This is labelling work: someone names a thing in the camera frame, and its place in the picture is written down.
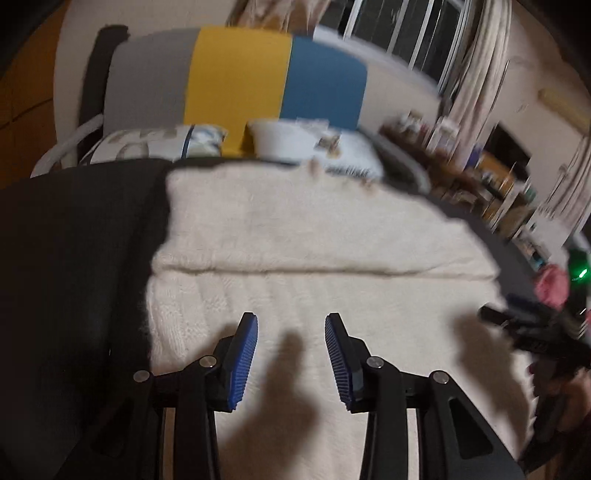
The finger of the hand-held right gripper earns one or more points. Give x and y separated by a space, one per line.
503 316
531 305

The red quilt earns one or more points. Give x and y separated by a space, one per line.
551 286

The air conditioner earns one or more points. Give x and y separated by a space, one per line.
565 104

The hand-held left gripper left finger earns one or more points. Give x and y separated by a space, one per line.
242 364

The person's right hand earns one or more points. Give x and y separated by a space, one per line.
577 401

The black television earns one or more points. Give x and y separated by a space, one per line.
508 143

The geometric print cushion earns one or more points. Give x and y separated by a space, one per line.
138 145

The cream knit sweater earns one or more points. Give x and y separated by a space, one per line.
323 230

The deer print white cushion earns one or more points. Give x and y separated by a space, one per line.
295 143

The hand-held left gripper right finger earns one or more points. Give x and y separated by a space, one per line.
339 364

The large barred window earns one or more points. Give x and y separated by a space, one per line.
401 32

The grey yellow blue sofa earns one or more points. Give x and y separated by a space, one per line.
235 74

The floral curtain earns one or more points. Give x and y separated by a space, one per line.
568 194
480 69
277 11

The wooden desk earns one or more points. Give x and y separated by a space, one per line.
443 175

